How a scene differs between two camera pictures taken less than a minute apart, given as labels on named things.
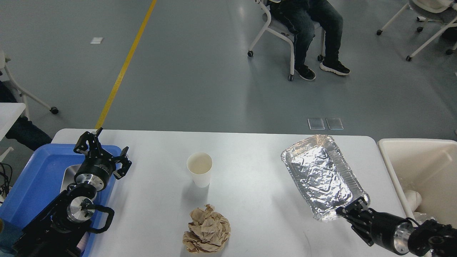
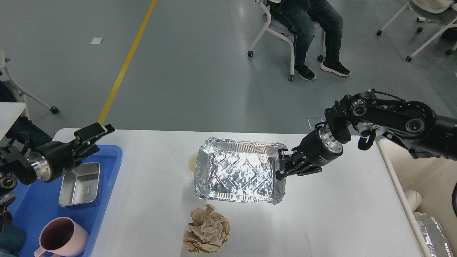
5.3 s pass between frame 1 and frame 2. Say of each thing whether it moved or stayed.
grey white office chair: stayed
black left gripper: moved
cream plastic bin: stayed
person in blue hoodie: stayed
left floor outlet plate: stayed
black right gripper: moved
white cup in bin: stayed
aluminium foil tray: moved
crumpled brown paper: stayed
